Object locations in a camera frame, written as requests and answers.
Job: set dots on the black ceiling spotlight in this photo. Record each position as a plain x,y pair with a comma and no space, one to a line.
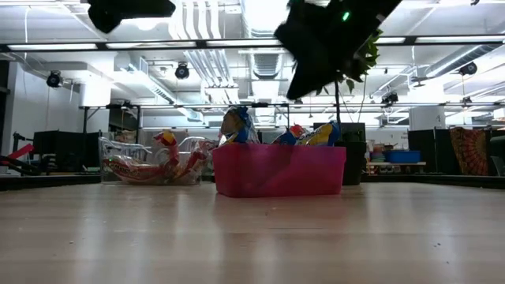
390,98
54,79
468,69
182,71

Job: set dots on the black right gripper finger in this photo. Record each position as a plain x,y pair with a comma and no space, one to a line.
305,63

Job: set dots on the black cabinet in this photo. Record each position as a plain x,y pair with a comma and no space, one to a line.
65,148
428,150

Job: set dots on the green potted plant black pot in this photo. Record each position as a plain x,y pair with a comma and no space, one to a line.
353,165

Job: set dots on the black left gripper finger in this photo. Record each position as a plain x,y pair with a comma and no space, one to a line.
150,8

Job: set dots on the orange patterned tapestry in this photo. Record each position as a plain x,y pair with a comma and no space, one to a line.
469,150

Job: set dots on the blue storage bin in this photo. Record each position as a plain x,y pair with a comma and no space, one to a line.
402,157

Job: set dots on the clear plastic bin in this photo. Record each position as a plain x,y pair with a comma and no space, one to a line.
118,152

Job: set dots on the silver ceiling duct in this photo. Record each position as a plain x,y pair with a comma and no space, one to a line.
268,63

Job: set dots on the white column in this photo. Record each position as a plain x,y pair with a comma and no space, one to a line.
427,117

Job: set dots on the red plastic bin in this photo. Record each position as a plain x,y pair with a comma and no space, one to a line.
276,169

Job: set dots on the red bar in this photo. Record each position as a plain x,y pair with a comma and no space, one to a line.
19,152

